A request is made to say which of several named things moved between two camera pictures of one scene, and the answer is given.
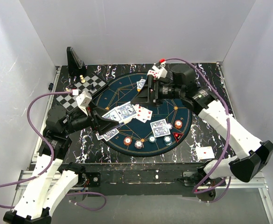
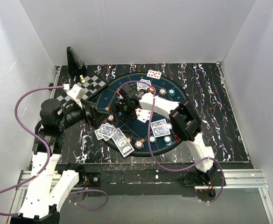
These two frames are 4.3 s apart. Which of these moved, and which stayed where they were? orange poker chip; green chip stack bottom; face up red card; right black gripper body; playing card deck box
Moved: playing card deck box; right black gripper body
Stayed: green chip stack bottom; orange poker chip; face up red card
